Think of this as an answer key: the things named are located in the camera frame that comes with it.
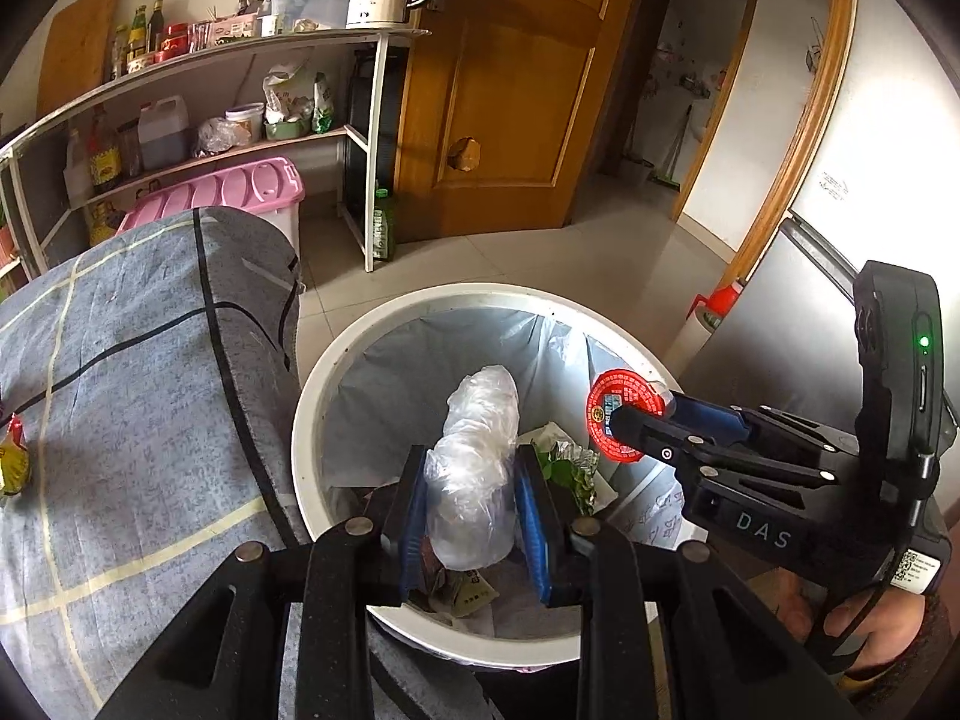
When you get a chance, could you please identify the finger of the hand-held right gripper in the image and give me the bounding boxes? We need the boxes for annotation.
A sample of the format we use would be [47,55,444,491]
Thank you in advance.
[609,403,848,496]
[660,390,863,460]

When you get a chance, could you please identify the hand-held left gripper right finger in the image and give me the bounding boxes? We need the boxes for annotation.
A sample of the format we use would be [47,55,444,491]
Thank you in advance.
[514,444,863,720]

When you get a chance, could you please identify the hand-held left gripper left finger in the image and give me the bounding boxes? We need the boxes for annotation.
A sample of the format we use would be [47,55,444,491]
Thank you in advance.
[97,444,430,720]

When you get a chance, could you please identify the red lid plastic cup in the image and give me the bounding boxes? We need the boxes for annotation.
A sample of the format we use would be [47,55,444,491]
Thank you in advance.
[585,369,678,464]

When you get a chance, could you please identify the green foil snack wrapper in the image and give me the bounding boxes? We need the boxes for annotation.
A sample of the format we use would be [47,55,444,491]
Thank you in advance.
[536,439,601,518]

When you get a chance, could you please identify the clear plastic bag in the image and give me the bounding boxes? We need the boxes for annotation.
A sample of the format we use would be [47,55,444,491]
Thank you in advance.
[424,365,522,571]

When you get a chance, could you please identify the white round trash bin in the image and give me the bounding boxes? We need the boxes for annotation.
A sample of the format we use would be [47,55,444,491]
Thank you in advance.
[291,283,680,672]

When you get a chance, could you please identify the person's right forearm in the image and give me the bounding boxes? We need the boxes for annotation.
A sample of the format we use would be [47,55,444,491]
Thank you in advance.
[832,592,960,720]

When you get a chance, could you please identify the person's right hand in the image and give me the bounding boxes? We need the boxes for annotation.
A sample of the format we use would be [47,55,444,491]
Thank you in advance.
[776,577,931,680]

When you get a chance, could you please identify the grey refrigerator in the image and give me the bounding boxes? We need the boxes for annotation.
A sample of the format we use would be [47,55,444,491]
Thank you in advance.
[667,0,960,586]

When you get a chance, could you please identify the red plastic object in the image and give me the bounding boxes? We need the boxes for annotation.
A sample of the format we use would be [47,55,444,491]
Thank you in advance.
[690,281,745,320]

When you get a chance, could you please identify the translucent bin liner bag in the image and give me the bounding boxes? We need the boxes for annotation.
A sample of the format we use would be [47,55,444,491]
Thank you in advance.
[326,307,676,638]

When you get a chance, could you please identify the mop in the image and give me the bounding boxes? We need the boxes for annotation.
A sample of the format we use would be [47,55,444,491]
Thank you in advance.
[649,101,695,188]

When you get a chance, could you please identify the blue-grey checked blanket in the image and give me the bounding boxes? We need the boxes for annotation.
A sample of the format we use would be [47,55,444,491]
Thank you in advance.
[0,206,481,720]

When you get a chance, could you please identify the green plastic bottle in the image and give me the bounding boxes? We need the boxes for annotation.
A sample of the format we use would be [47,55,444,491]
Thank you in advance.
[370,189,397,262]

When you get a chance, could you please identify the wooden door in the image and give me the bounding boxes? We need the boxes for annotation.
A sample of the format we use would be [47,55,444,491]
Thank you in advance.
[394,0,657,245]

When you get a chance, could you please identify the pink lid storage box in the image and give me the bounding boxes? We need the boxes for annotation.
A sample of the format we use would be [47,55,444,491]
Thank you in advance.
[116,157,307,260]

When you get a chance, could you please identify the yellow snack wrapper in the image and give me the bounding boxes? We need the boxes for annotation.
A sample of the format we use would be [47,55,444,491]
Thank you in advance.
[0,414,32,497]

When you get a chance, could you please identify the yellow oil bottle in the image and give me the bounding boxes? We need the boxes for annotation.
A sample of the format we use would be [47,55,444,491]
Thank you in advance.
[88,202,125,245]

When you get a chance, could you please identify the white plastic tub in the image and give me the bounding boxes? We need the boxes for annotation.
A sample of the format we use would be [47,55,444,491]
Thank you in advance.
[225,103,265,145]

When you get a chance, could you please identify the small knotted plastic bag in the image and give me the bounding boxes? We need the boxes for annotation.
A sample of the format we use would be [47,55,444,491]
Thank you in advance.
[195,116,235,158]

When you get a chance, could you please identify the printed food bags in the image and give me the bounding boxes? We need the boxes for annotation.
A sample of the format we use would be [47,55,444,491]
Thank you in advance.
[261,64,335,132]

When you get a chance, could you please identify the dark liquid plastic jug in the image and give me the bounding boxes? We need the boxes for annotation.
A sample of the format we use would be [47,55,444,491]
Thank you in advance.
[137,95,190,170]

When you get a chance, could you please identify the dark glass jar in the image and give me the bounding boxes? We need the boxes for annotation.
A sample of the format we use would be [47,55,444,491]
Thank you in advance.
[118,120,143,177]

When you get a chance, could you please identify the red label sauce bottle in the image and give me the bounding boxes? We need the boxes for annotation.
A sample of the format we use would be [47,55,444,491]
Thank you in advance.
[88,103,122,194]

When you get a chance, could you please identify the clear plastic bottle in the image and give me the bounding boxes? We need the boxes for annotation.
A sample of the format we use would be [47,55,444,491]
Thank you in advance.
[64,127,95,207]

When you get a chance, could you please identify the white curved shelf rack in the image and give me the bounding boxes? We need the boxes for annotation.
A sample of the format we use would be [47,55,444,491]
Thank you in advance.
[0,26,432,275]

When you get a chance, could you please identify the clear plastic storage container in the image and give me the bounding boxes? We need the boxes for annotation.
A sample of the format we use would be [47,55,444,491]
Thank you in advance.
[262,0,353,35]

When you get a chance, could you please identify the bamboo cutting board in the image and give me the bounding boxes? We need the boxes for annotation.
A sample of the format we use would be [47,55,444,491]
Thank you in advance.
[36,0,125,121]

